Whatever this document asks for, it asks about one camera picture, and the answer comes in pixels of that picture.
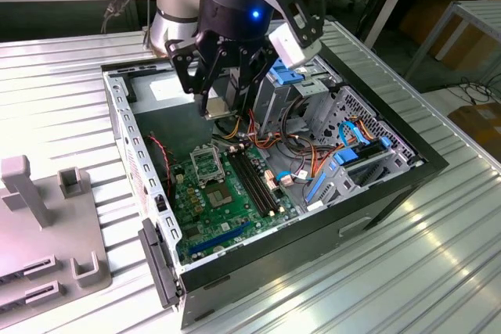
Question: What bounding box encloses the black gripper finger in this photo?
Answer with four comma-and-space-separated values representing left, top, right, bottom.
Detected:
164, 34, 227, 117
229, 45, 275, 114

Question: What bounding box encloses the silver CPU green edge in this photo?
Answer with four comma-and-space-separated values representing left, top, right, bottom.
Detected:
204, 97, 238, 120

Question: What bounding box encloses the metal socket cover frame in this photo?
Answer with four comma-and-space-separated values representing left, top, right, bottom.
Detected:
189, 145, 228, 189

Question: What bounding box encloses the metal wire locking lever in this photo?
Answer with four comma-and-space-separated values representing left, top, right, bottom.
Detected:
216, 145, 232, 185

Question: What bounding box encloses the CPU socket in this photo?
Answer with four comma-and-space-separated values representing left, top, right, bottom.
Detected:
205, 181, 236, 210

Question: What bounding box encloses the blue plastic disk carrier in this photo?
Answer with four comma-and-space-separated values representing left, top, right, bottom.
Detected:
269, 58, 308, 87

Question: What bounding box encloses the grey metal drive cage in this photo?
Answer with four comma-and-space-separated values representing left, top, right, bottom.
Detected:
250, 50, 344, 139

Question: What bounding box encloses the grey power supply unit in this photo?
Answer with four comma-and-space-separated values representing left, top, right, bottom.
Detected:
127, 67, 219, 163

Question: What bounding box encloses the black RAM slot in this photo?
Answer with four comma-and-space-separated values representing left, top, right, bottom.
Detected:
245, 149, 283, 212
240, 151, 279, 214
229, 153, 269, 217
233, 153, 274, 216

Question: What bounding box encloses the green motherboard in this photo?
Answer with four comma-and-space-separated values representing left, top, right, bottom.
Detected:
170, 142, 302, 268

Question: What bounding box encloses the hard disk in blue carrier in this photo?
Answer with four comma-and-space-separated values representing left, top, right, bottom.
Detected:
332, 136, 393, 167

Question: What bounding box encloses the blue plastic latch strip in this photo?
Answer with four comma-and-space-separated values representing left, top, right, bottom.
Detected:
304, 172, 328, 203

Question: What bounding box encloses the black open PC case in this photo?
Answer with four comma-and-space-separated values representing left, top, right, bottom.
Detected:
99, 38, 450, 329

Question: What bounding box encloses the grey parts rack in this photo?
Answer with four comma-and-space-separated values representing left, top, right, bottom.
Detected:
0, 155, 114, 329

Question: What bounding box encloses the brown cardboard box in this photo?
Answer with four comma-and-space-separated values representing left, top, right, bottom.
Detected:
447, 102, 501, 157

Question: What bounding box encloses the metal slat side table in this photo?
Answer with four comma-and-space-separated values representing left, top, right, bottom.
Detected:
405, 0, 501, 81

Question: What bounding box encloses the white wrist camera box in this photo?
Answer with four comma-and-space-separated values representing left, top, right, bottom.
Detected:
268, 23, 323, 70

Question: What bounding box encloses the black camera bracket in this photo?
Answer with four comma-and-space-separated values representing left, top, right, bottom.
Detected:
254, 0, 325, 48

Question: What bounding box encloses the multi-coloured power wire bundle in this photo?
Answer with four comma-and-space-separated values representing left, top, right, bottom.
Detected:
213, 105, 326, 190

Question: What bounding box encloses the twisted coloured fan wire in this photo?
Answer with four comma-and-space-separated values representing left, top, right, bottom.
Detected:
147, 134, 176, 210

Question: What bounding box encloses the blue data wire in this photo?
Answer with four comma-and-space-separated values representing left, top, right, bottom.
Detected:
338, 120, 372, 146

